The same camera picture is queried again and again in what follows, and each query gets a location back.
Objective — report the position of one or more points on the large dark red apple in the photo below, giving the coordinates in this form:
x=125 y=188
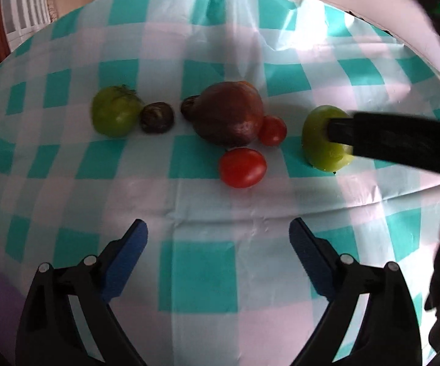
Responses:
x=228 y=114

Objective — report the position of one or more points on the green tomato with stem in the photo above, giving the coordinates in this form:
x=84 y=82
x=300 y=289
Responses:
x=115 y=111

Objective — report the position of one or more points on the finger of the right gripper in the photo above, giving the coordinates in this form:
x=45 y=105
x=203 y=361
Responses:
x=401 y=139

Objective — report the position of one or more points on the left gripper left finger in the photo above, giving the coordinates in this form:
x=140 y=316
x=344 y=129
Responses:
x=48 y=333

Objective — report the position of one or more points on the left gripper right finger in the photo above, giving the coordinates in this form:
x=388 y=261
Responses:
x=389 y=333

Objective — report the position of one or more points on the teal checkered tablecloth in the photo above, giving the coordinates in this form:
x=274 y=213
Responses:
x=218 y=282

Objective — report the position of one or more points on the dark brown round fruit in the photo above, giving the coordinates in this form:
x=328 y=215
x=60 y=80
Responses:
x=157 y=118

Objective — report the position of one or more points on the oval red tomato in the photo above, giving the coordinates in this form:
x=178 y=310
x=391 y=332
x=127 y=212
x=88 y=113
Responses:
x=242 y=167

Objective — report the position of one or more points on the small red tomato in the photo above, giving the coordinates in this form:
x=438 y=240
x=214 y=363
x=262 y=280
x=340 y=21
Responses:
x=273 y=131

